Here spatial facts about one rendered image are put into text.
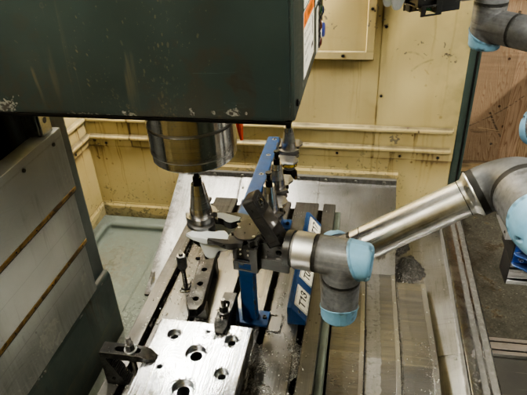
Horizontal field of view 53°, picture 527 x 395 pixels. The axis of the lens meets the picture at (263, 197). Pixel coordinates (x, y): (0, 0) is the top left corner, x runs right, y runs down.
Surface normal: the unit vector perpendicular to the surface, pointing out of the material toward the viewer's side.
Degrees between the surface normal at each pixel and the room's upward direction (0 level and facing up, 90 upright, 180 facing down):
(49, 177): 90
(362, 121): 90
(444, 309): 17
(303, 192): 24
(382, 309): 7
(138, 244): 0
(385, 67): 89
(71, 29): 90
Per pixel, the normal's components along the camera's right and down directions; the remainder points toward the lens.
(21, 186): 0.98, 0.06
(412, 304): -0.01, -0.91
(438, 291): -0.33, -0.83
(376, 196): -0.11, -0.55
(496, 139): -0.17, 0.53
